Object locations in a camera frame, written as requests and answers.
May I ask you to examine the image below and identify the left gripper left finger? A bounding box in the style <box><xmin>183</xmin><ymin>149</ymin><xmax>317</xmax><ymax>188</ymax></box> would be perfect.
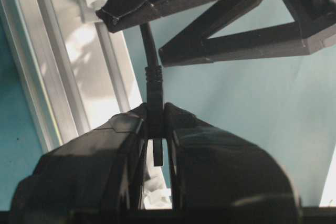
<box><xmin>9</xmin><ymin>103</ymin><xmax>147</xmax><ymax>223</ymax></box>

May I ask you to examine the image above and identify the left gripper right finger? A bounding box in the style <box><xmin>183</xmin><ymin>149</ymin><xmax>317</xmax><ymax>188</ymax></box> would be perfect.
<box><xmin>164</xmin><ymin>103</ymin><xmax>302</xmax><ymax>223</ymax></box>

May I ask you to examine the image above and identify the black USB cable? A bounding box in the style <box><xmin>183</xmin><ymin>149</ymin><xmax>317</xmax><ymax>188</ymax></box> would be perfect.
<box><xmin>140</xmin><ymin>22</ymin><xmax>165</xmax><ymax>167</ymax></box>

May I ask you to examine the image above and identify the aluminium extrusion rail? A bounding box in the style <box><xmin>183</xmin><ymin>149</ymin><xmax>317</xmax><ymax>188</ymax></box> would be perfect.
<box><xmin>0</xmin><ymin>0</ymin><xmax>169</xmax><ymax>210</ymax></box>

